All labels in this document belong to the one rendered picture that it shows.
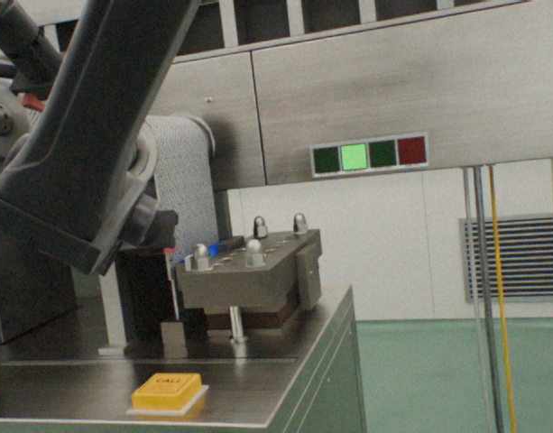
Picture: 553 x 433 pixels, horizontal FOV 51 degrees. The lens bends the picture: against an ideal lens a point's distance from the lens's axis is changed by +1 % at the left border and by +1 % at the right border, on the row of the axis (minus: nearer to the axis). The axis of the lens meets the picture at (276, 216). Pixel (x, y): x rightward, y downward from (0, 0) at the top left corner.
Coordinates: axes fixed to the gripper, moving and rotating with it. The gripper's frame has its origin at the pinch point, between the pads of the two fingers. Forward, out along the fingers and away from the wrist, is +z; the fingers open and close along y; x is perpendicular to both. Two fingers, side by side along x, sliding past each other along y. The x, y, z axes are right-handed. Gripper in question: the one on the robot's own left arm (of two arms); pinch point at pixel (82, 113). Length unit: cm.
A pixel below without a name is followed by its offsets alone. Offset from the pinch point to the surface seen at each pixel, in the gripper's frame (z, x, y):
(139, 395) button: 13.7, -38.7, 12.8
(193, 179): 28.7, 7.6, 4.4
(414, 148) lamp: 41, 20, 47
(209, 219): 38.6, 4.1, 4.6
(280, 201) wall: 241, 145, -55
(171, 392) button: 14.0, -38.1, 17.3
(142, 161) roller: 14.0, 1.0, 2.5
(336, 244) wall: 260, 122, -20
